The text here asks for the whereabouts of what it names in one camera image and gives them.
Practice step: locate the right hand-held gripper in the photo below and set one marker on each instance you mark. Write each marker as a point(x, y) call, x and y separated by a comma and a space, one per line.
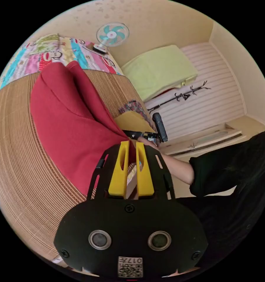
point(148, 135)

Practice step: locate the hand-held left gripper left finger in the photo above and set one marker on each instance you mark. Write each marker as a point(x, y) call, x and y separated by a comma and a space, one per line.
point(118, 176)

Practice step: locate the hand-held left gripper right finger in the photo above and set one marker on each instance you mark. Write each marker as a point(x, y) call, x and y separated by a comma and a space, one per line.
point(145, 180)

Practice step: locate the red long sleeve shirt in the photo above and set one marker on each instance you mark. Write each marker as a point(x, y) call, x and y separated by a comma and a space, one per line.
point(68, 123)

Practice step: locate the person's right forearm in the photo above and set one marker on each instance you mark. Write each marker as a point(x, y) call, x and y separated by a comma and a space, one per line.
point(178, 168)

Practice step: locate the person's right hand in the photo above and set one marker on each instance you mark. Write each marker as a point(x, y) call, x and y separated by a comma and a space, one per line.
point(151, 143)

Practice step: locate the black coat rack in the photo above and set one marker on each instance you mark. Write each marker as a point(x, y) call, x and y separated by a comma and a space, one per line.
point(183, 95)

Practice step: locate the person's body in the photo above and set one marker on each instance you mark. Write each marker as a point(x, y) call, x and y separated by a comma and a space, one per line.
point(229, 187)

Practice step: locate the bed with woven mat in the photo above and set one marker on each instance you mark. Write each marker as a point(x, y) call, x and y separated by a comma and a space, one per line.
point(20, 154)

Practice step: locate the white fan with teal blades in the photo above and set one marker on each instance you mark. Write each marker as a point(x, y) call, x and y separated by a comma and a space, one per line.
point(111, 35)

